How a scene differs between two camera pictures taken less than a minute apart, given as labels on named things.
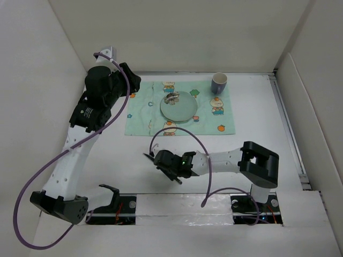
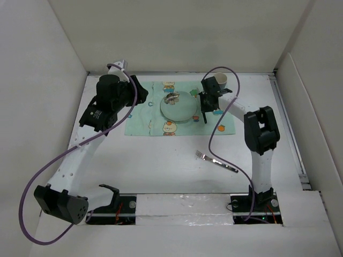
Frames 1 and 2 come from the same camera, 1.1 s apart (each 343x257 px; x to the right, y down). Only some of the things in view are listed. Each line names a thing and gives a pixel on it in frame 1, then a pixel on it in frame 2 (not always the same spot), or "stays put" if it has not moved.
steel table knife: (178, 181) → (204, 117)
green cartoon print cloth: (214, 115) stays put
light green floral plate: (183, 110) stays put
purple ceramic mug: (218, 82) stays put
